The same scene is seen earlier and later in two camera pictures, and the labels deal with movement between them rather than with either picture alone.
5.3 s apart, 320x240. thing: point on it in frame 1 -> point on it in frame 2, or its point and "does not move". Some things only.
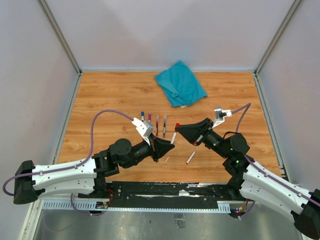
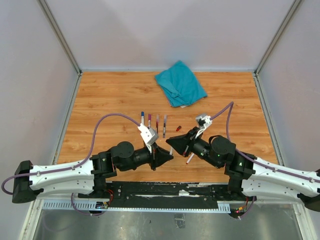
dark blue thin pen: (164, 125) does not move
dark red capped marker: (157, 124) does not move
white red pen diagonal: (190, 157) does not move
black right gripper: (195, 132) -> (181, 143)
